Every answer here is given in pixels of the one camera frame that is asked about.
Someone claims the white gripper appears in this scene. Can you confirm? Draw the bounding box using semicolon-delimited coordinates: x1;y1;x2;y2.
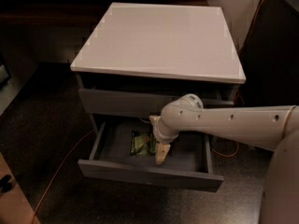
149;115;178;164

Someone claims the green jalapeno chip bag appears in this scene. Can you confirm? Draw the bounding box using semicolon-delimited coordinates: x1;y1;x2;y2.
130;131;156;156

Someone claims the grey drawer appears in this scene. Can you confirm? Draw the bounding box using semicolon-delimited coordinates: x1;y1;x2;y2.
78;117;223;192
78;82;236;118

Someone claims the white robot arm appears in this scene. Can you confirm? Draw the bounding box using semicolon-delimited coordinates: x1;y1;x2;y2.
149;94;299;224

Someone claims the grey top drawer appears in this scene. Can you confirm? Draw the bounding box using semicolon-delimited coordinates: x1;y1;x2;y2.
78;82;236;118

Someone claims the grey drawer cabinet white top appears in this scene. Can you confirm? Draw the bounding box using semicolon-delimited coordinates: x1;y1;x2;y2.
69;2;247;191

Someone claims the brown cardboard box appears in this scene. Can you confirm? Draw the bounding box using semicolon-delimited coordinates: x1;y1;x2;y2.
0;153;40;224

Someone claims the black object on box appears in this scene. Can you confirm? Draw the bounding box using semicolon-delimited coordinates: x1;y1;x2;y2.
0;175;12;193

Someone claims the dark wooden shelf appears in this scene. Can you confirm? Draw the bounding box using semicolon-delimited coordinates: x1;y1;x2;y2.
0;0;208;28

